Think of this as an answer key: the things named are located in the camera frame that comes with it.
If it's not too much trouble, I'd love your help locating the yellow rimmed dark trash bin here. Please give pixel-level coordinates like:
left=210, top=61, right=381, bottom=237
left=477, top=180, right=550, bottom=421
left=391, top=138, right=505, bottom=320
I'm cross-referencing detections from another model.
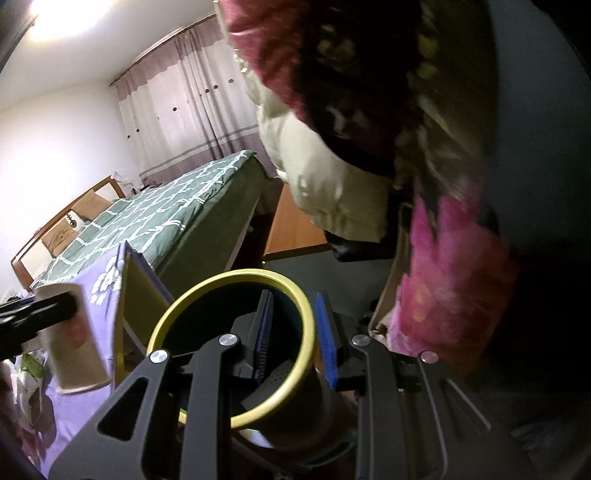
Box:
left=148, top=269, right=356, bottom=466

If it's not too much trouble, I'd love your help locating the wooden headboard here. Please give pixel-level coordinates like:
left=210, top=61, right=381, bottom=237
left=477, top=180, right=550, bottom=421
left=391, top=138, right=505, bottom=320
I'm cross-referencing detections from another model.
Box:
left=11, top=176, right=125, bottom=290

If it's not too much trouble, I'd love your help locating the wooden low cabinet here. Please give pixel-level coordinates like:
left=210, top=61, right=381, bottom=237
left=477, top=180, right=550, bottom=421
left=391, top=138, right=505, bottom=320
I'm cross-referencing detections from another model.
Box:
left=263, top=184, right=331, bottom=262

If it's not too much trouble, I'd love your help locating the brown pillow left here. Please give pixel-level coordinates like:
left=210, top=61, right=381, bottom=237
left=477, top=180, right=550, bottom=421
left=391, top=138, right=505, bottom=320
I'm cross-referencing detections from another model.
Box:
left=41, top=219, right=78, bottom=257

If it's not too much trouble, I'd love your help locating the brown pillow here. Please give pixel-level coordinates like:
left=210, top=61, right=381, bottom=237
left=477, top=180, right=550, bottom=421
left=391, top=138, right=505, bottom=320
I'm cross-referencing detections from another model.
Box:
left=71, top=190, right=112, bottom=221
left=41, top=219, right=78, bottom=257

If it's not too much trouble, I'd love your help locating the purple floral tablecloth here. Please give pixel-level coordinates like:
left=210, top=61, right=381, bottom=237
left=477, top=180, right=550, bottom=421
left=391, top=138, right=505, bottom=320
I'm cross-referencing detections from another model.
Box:
left=13, top=241, right=177, bottom=476

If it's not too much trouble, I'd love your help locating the green plaid bed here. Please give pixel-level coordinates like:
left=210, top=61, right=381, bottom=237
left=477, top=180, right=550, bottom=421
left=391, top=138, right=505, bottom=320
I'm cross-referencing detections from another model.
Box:
left=33, top=150, right=270, bottom=297

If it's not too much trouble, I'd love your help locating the brown pillow right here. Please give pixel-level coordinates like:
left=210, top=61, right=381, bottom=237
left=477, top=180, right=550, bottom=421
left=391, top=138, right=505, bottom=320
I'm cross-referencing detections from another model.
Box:
left=71, top=190, right=112, bottom=221

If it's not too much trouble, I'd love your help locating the cream puffer jacket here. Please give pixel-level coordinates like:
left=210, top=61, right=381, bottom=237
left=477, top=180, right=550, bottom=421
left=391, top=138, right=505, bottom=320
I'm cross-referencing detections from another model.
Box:
left=233, top=49, right=388, bottom=242

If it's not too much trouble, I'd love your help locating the pink floral fabric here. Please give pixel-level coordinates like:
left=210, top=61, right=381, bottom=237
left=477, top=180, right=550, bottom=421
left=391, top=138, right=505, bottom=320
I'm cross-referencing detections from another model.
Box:
left=370, top=184, right=517, bottom=374

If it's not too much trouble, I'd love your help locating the pink white curtain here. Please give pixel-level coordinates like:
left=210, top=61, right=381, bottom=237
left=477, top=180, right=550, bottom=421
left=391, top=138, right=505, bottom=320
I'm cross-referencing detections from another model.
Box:
left=112, top=16, right=276, bottom=183

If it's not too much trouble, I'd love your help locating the red dotted quilted jacket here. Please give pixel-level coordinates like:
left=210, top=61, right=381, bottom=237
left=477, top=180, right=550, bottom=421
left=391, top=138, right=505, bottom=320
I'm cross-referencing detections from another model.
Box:
left=219, top=1, right=498, bottom=177

